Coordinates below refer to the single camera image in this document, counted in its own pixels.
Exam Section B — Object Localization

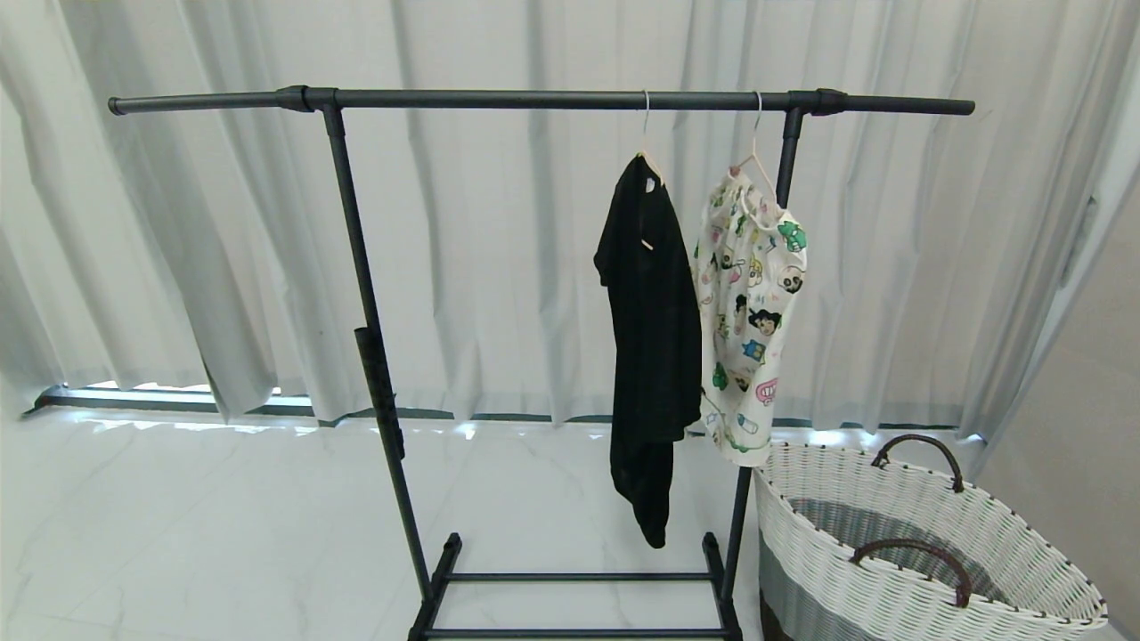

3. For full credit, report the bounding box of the black garment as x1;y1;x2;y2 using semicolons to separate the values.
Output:
594;154;704;549

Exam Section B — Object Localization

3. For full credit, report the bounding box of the cream printed garment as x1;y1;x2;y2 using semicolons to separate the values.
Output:
690;167;809;468

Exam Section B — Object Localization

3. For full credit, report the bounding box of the pink clothes hanger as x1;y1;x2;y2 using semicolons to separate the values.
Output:
730;92;785;210
637;91;664;252

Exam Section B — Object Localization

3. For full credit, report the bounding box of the black clothes rack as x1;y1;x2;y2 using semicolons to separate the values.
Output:
107;85;976;641

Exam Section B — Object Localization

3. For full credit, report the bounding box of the white laundry basket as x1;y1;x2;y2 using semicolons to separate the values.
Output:
753;434;1110;641

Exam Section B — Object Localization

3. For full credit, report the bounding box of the window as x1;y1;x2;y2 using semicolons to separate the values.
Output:
31;381;314;418

